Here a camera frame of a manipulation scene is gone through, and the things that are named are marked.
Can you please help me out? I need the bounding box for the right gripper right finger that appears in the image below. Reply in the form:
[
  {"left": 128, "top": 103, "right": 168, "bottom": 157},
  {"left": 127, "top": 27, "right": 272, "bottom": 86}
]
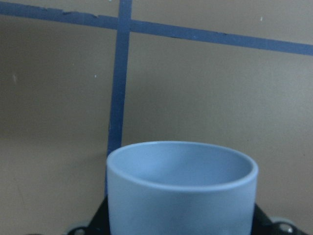
[{"left": 251, "top": 204, "right": 303, "bottom": 235}]

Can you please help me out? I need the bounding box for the light blue plastic cup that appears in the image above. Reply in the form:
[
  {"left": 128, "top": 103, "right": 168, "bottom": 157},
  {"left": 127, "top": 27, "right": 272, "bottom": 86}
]
[{"left": 107, "top": 141, "right": 258, "bottom": 235}]

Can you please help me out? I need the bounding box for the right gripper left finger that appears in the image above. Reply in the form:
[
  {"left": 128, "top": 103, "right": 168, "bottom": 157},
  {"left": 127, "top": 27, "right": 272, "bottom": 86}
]
[{"left": 65, "top": 196, "right": 110, "bottom": 235}]

